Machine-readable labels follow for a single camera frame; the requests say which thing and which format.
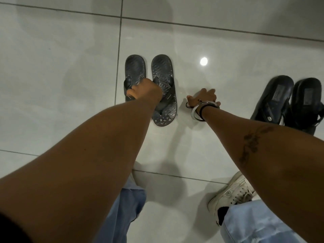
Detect light blue jeans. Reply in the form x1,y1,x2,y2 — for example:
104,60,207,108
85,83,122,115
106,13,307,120
93,172,308,243

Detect grey patterned flip-flop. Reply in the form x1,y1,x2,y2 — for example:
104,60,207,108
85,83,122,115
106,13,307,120
124,55,147,103
151,54,178,127

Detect black wrist band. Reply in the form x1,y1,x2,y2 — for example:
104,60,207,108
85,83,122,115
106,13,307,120
185,100,211,122

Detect person's right forearm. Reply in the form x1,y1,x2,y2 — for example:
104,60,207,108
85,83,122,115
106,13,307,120
201,105,324,243

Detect person's left forearm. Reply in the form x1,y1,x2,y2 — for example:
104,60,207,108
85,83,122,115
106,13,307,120
0,93,164,243

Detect person's right hand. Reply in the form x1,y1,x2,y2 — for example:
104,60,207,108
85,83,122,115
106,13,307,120
187,88,221,108

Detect white sneaker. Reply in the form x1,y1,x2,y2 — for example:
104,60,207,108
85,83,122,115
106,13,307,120
207,171,256,227

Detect black sleeve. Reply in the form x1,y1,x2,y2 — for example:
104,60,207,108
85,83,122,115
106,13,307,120
0,212,34,243

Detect black sock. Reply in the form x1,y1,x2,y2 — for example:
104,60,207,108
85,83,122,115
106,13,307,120
217,206,230,226

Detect person's left hand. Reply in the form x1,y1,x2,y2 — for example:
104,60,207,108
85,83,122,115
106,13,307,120
126,78,163,105

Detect black sandal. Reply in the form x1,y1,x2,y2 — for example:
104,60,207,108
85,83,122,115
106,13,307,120
283,77,324,136
250,75,295,126

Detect silver bangle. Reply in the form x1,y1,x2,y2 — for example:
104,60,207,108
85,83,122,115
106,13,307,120
191,100,220,122

